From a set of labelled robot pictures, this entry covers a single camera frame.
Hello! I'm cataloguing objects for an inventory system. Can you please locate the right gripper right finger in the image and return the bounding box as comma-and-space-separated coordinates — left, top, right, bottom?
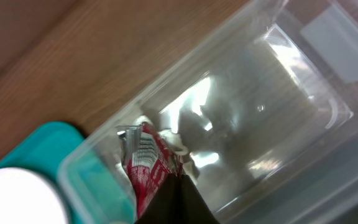
180, 175, 219, 224

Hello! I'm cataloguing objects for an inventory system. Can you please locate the red snack wrapper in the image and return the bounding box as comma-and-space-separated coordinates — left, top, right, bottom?
117, 121, 183, 217

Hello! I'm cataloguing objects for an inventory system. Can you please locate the teal plastic serving tray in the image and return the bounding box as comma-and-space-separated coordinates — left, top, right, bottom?
0, 121, 137, 223

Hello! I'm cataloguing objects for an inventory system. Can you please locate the clear plastic waste bin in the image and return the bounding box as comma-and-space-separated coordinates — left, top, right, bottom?
57, 0, 358, 224

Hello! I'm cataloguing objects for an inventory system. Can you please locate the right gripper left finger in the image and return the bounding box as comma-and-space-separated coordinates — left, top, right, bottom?
135, 174, 179, 224

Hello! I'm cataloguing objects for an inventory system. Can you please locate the white tissue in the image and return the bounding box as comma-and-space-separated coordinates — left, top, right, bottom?
134, 115, 201, 178

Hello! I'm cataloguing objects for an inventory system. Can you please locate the white paper cup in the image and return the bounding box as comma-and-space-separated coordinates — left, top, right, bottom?
0, 167, 71, 224

